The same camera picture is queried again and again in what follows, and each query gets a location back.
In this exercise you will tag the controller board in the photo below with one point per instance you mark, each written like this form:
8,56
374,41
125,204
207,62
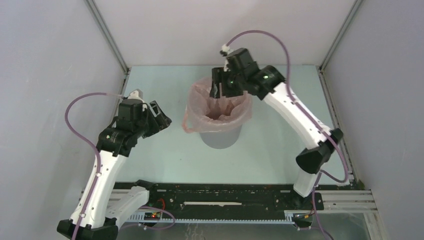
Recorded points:
303,216
152,216

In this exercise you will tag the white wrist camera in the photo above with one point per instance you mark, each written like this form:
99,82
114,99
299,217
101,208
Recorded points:
225,51
135,97

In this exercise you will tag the right controller board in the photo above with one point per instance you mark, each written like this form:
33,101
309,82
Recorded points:
303,216

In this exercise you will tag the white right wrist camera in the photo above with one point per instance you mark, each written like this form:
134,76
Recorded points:
225,51

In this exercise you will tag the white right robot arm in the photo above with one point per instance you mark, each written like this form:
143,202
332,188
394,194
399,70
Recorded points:
318,138

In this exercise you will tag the grey slotted cable duct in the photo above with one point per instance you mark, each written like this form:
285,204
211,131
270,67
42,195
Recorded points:
287,218

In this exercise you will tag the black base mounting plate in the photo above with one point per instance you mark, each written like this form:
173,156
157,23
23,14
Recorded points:
225,201

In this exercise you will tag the left controller board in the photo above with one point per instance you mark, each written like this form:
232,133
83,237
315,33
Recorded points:
152,216

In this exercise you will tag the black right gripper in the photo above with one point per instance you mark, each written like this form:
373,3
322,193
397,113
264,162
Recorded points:
219,76

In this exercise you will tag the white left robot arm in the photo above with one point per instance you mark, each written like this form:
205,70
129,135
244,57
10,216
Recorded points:
93,219

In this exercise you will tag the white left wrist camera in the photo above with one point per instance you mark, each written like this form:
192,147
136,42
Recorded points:
135,97

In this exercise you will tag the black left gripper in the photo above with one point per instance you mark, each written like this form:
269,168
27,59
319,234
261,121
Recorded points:
160,122

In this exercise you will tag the pink plastic trash bag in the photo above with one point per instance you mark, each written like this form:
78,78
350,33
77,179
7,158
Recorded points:
204,114

